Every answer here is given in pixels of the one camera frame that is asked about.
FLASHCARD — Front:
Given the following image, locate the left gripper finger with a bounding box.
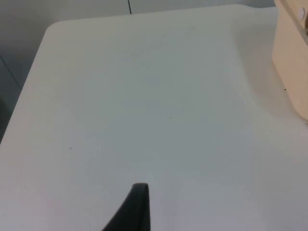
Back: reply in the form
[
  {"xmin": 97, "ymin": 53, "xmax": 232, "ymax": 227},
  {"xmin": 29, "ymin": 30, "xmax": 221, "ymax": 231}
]
[{"xmin": 101, "ymin": 182, "xmax": 152, "ymax": 231}]

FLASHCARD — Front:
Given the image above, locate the cream box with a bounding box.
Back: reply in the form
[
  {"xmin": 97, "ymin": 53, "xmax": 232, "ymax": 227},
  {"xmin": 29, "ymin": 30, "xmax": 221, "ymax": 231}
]
[{"xmin": 271, "ymin": 0, "xmax": 308, "ymax": 125}]

